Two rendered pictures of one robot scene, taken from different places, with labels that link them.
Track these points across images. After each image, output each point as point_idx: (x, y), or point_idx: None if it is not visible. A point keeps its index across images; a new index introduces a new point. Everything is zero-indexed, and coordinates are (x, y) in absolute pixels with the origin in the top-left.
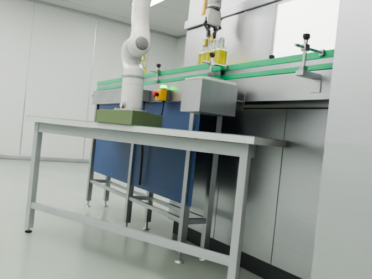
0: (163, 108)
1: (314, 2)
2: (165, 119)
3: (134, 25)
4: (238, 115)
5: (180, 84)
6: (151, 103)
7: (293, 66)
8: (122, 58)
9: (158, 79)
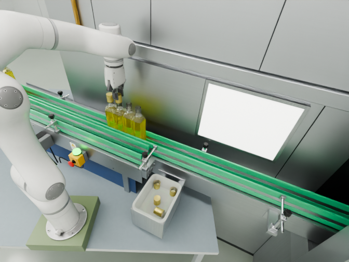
0: None
1: (260, 106)
2: (86, 165)
3: (26, 175)
4: None
5: (101, 155)
6: None
7: (243, 186)
8: (24, 191)
9: (57, 129)
